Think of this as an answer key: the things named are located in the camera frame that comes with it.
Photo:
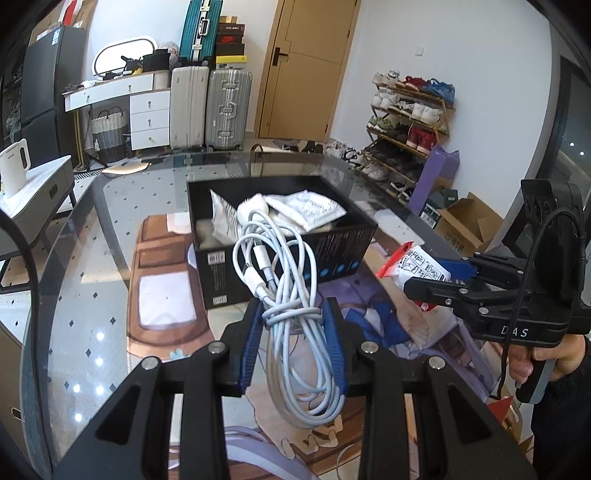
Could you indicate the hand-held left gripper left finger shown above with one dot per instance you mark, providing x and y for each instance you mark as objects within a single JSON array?
[{"x": 247, "y": 341}]

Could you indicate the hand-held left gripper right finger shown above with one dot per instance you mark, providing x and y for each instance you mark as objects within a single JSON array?
[{"x": 334, "y": 341}]

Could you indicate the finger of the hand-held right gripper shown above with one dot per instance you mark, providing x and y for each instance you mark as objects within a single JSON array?
[
  {"x": 455, "y": 265},
  {"x": 438, "y": 290}
]

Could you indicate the white tissue packet red edge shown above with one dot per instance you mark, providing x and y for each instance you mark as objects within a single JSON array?
[{"x": 415, "y": 265}]

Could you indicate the black cardboard box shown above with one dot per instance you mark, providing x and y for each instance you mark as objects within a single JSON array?
[{"x": 341, "y": 249}]

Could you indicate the green medicine sachet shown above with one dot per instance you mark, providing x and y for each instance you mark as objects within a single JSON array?
[{"x": 309, "y": 210}]

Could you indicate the person's right forearm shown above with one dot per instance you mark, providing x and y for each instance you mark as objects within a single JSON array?
[{"x": 563, "y": 424}]

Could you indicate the person's right hand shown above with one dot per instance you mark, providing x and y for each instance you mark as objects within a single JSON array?
[{"x": 519, "y": 367}]

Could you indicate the open cardboard box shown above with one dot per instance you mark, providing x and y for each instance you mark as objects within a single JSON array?
[{"x": 471, "y": 224}]

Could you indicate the printed table mat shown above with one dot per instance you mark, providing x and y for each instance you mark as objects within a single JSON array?
[{"x": 415, "y": 332}]

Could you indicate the wooden shoe rack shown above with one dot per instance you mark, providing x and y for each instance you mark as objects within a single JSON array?
[{"x": 443, "y": 129}]

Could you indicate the rows of sneakers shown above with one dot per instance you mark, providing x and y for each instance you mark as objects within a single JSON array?
[{"x": 420, "y": 113}]

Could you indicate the scattered floor shoes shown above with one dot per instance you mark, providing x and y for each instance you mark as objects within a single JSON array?
[{"x": 337, "y": 150}]

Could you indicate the round floor rug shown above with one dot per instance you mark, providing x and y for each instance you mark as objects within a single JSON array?
[{"x": 124, "y": 166}]

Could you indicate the silver suitcase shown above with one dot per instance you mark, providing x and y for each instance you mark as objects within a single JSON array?
[{"x": 228, "y": 108}]

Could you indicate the white suitcase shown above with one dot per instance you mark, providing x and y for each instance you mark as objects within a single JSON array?
[{"x": 188, "y": 108}]

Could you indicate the white dressing desk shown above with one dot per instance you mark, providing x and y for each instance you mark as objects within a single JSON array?
[{"x": 147, "y": 117}]

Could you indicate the woven laundry basket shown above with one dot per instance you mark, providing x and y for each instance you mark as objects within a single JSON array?
[{"x": 110, "y": 136}]

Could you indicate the wooden door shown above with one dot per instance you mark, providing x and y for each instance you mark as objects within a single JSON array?
[{"x": 304, "y": 69}]

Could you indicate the grey side table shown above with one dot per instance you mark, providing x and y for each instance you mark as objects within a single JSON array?
[{"x": 46, "y": 189}]

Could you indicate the white electric kettle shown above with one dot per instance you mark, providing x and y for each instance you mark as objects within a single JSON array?
[{"x": 14, "y": 168}]

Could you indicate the black bag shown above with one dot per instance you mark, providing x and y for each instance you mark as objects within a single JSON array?
[{"x": 157, "y": 61}]

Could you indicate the stack of shoe boxes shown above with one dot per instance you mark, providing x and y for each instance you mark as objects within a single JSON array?
[{"x": 230, "y": 44}]

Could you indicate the oval mirror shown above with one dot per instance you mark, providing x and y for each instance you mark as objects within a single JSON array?
[{"x": 122, "y": 55}]

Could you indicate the teal suitcase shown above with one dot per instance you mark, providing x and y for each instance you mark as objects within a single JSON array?
[{"x": 198, "y": 32}]

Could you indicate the black refrigerator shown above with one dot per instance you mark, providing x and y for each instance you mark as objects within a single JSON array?
[{"x": 51, "y": 83}]

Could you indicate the dark glass cabinet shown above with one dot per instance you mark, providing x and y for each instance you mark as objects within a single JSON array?
[{"x": 11, "y": 97}]

